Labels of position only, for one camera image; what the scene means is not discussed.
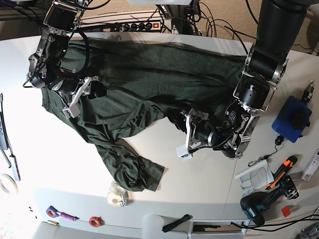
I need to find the red tape roll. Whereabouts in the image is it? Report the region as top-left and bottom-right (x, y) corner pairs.
(89, 217), (102, 228)

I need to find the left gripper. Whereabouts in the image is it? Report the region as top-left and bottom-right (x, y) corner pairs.
(167, 109), (224, 161)

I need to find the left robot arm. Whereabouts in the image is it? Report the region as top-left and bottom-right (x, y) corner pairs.
(172, 0), (315, 160)

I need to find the dark green t-shirt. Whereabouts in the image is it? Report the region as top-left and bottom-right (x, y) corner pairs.
(42, 39), (245, 192)

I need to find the black power strip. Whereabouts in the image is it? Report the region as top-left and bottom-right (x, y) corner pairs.
(110, 22), (161, 32)

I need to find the white paper booklet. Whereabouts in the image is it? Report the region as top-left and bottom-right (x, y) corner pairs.
(235, 159), (274, 196)

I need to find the grey usb hub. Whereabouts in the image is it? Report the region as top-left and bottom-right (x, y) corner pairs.
(10, 155), (20, 181)

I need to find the orange black utility knife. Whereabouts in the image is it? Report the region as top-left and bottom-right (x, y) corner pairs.
(265, 155), (298, 190)

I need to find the black knob on box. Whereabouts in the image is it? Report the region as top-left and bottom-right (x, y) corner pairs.
(289, 110), (308, 130)

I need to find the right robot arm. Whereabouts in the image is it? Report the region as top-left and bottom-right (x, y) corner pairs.
(23, 0), (107, 119)

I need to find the white masking tape roll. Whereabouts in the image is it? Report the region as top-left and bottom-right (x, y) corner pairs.
(0, 173), (18, 195)

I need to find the black strap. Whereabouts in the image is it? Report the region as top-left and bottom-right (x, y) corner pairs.
(162, 214), (192, 233)

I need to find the grey remote panel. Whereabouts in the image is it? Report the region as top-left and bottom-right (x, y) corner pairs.
(0, 112), (8, 150)

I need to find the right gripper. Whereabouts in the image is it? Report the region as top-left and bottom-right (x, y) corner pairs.
(48, 76), (107, 118)

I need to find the silver carabiner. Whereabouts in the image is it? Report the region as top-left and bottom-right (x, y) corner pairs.
(247, 155), (269, 167)

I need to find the blue box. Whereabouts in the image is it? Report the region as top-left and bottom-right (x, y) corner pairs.
(272, 96), (312, 143)

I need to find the teal cordless drill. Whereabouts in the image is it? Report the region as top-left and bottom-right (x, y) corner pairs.
(240, 175), (299, 227)

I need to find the purple pen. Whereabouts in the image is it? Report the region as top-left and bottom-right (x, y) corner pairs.
(58, 212), (79, 221)

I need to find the purple tape roll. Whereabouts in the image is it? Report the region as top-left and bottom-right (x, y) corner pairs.
(46, 206), (59, 218)

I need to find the metal clip pulley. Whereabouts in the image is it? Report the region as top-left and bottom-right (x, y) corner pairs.
(302, 81), (315, 104)

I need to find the white plastic tube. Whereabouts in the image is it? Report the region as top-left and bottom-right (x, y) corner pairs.
(142, 214), (164, 239)

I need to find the red square sticker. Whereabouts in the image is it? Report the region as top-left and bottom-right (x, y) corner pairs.
(281, 206), (291, 218)

